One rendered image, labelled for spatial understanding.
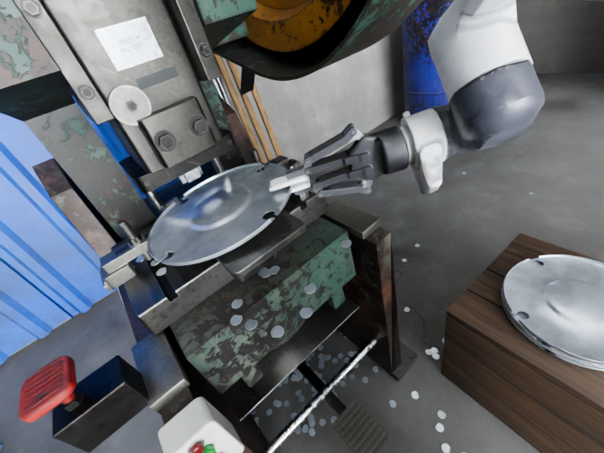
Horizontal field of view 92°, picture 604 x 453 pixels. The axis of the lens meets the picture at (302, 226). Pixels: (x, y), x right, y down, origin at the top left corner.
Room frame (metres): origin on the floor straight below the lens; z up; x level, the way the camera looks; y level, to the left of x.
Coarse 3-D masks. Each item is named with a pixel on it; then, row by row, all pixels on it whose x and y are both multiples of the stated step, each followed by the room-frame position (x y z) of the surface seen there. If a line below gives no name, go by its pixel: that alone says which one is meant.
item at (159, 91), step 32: (64, 0) 0.50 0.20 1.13; (96, 0) 0.52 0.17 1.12; (128, 0) 0.54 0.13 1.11; (160, 0) 0.56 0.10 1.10; (64, 32) 0.49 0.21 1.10; (96, 32) 0.51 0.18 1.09; (128, 32) 0.53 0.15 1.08; (160, 32) 0.55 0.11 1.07; (96, 64) 0.50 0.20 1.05; (128, 64) 0.52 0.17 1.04; (160, 64) 0.54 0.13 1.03; (128, 96) 0.50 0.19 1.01; (160, 96) 0.53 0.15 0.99; (192, 96) 0.54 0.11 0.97; (128, 128) 0.50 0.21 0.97; (160, 128) 0.49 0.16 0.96; (192, 128) 0.51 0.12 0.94; (160, 160) 0.49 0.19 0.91
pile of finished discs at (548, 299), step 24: (528, 264) 0.44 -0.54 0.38; (552, 264) 0.42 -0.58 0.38; (576, 264) 0.40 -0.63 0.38; (600, 264) 0.38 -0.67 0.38; (504, 288) 0.40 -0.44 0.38; (528, 288) 0.38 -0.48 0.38; (552, 288) 0.36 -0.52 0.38; (576, 288) 0.34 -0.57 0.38; (600, 288) 0.33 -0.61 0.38; (528, 312) 0.33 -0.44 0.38; (552, 312) 0.31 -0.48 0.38; (576, 312) 0.29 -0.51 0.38; (600, 312) 0.28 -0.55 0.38; (528, 336) 0.28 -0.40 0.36; (552, 336) 0.26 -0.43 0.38; (576, 336) 0.25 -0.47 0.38; (600, 336) 0.24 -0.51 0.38; (576, 360) 0.21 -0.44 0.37; (600, 360) 0.20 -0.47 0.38
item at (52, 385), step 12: (60, 360) 0.27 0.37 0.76; (72, 360) 0.27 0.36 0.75; (36, 372) 0.26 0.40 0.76; (48, 372) 0.26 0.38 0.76; (60, 372) 0.25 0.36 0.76; (72, 372) 0.25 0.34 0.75; (24, 384) 0.25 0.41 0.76; (36, 384) 0.25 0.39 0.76; (48, 384) 0.24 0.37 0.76; (60, 384) 0.23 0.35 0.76; (72, 384) 0.23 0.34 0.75; (24, 396) 0.23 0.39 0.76; (36, 396) 0.23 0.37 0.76; (48, 396) 0.22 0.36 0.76; (60, 396) 0.22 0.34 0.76; (72, 396) 0.24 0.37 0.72; (24, 408) 0.22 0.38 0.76; (36, 408) 0.21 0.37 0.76; (48, 408) 0.21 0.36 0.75; (24, 420) 0.20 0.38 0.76; (36, 420) 0.20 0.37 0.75
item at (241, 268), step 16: (272, 224) 0.40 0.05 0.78; (288, 224) 0.39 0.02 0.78; (304, 224) 0.37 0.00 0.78; (256, 240) 0.37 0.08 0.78; (272, 240) 0.36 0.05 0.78; (288, 240) 0.35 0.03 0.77; (224, 256) 0.35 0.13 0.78; (240, 256) 0.34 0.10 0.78; (256, 256) 0.33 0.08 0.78; (272, 256) 0.46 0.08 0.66; (240, 272) 0.31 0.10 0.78
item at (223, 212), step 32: (192, 192) 0.60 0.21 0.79; (224, 192) 0.53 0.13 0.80; (256, 192) 0.49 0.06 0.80; (288, 192) 0.44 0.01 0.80; (160, 224) 0.52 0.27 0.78; (192, 224) 0.46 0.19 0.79; (224, 224) 0.42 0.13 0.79; (256, 224) 0.39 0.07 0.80; (160, 256) 0.40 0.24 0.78; (192, 256) 0.37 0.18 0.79
